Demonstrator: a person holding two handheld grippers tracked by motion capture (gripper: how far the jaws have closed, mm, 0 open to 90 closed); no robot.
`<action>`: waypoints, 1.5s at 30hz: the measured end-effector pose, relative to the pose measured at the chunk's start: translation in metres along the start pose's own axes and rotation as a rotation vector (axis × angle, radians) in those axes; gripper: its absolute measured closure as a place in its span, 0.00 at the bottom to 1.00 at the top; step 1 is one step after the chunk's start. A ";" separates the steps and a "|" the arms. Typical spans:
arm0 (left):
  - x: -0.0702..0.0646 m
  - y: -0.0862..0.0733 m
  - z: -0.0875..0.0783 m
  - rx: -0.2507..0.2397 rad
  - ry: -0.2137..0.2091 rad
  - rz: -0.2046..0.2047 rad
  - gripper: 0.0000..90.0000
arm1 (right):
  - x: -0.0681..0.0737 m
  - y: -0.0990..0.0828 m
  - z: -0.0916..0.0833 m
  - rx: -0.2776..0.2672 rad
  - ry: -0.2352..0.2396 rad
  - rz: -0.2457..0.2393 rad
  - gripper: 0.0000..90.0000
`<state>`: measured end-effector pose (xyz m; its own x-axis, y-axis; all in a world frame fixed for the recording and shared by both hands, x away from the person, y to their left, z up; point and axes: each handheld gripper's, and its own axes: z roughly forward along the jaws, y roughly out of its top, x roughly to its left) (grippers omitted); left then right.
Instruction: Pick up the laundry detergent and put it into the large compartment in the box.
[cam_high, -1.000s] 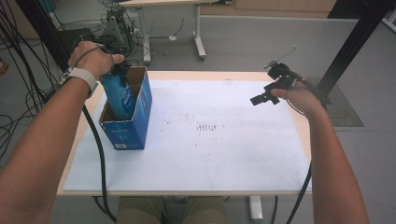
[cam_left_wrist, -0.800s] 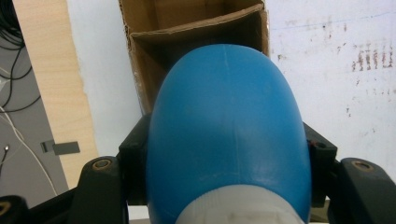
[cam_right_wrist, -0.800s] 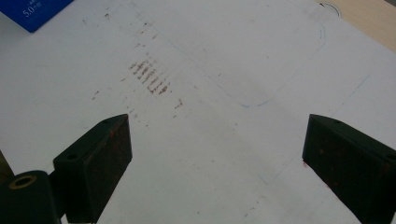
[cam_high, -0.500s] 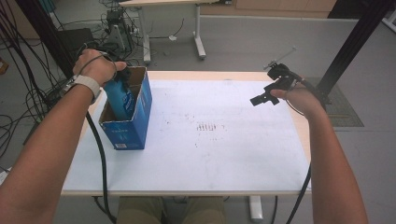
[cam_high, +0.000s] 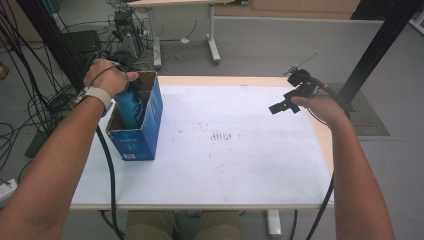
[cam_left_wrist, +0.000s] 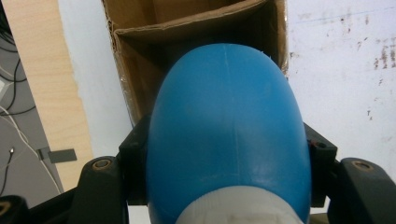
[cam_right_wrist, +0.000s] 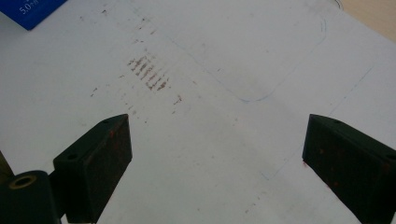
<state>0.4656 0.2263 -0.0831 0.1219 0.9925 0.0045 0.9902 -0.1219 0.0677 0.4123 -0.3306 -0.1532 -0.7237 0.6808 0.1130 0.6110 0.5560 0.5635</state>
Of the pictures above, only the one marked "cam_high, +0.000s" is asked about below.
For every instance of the person's right hand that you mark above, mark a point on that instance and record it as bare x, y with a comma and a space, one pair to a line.
321, 106

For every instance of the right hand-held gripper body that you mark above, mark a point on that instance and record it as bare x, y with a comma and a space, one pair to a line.
305, 83

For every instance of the person's left hand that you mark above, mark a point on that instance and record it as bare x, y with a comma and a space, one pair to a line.
106, 78

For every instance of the blue cardboard box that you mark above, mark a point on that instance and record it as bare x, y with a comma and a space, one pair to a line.
140, 143

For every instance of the black metal frame post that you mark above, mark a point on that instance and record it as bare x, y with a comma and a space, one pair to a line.
376, 53
50, 43

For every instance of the white power strip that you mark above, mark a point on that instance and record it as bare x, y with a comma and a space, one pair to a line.
6, 192

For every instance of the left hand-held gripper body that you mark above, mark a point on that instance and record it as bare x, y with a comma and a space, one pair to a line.
136, 87

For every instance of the blue bottle with white cap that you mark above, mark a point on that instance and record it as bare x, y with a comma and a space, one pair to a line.
130, 110

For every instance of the white table cover sheet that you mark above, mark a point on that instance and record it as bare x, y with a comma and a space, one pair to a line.
233, 166

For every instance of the grey floor mat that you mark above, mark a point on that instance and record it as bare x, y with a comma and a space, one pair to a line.
370, 120

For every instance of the black case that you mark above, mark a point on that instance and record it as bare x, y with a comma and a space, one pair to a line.
83, 41

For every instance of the desk with white legs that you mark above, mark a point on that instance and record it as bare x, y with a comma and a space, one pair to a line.
213, 43

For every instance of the grey device on stand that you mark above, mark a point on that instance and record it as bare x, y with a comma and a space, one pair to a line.
126, 33

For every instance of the white wristband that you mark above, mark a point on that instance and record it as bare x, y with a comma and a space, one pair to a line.
98, 95

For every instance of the thin metal rod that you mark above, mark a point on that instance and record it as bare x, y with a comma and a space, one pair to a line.
305, 62

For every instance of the white table leg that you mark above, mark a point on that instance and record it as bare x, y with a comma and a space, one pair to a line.
274, 223

